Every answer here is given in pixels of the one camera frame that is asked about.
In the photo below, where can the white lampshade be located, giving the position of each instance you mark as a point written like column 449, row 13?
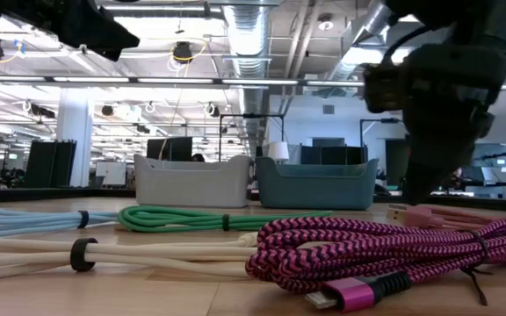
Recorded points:
column 278, row 150

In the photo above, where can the smooth silver duct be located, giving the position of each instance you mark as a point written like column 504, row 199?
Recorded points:
column 369, row 26

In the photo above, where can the black stand frame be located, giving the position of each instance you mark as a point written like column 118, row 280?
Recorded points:
column 253, row 116
column 380, row 120

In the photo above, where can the ribbed silver duct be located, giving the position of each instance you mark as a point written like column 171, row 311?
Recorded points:
column 247, row 35

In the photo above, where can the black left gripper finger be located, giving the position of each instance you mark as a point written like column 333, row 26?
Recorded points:
column 99, row 30

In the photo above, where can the person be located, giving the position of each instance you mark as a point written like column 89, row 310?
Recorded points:
column 198, row 157
column 458, row 175

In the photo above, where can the teal plastic bin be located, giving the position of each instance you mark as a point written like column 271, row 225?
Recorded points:
column 314, row 188

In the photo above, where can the dark partition screens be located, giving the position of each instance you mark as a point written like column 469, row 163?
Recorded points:
column 332, row 153

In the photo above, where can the round ceiling sensor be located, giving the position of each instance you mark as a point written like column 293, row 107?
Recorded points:
column 325, row 24

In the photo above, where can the white plastic bin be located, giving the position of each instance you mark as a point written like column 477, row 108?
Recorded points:
column 191, row 184

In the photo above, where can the white pillar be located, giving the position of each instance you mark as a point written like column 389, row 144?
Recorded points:
column 75, row 131

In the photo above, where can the dark door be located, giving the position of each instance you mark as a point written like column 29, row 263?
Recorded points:
column 394, row 162

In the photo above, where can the black aluminium table frame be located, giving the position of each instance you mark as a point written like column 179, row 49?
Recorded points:
column 38, row 195

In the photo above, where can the black monitor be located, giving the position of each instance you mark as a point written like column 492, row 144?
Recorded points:
column 178, row 149

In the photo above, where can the black partition panels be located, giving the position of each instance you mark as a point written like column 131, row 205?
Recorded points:
column 51, row 164

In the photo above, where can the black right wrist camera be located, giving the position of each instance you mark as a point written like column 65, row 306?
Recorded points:
column 382, row 88

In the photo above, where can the whiteboard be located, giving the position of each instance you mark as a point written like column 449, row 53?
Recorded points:
column 111, row 173

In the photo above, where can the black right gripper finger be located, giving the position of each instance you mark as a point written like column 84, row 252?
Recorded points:
column 428, row 167

